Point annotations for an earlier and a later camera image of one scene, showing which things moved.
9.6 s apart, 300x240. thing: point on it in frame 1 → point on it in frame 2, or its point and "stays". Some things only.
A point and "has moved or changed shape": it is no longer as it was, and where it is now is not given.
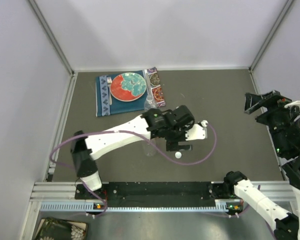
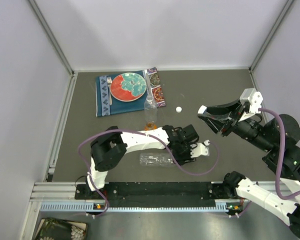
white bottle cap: (178, 155) has moved or changed shape
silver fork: (109, 82) stays
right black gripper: (252, 100) → (223, 111)
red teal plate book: (155, 86) stays
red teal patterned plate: (128, 87) stays
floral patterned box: (53, 229) stays
